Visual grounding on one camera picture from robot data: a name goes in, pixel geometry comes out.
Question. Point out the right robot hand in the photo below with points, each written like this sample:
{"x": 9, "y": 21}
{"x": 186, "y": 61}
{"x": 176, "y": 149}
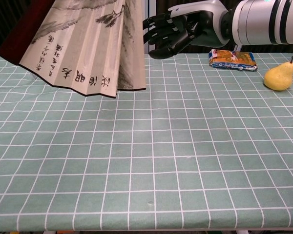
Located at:
{"x": 202, "y": 26}

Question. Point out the red ribbed paper folding fan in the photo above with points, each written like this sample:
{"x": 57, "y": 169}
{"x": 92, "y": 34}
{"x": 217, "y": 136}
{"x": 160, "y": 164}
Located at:
{"x": 88, "y": 48}

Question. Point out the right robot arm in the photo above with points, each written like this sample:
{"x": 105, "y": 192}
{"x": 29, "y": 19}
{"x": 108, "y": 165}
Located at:
{"x": 258, "y": 22}

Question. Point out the orange blue snack packet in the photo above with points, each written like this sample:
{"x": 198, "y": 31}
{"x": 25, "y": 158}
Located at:
{"x": 232, "y": 59}

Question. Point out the yellow pear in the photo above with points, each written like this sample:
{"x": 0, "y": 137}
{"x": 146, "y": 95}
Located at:
{"x": 279, "y": 76}

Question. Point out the green white checked tablecloth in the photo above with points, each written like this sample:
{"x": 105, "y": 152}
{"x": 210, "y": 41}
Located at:
{"x": 161, "y": 146}

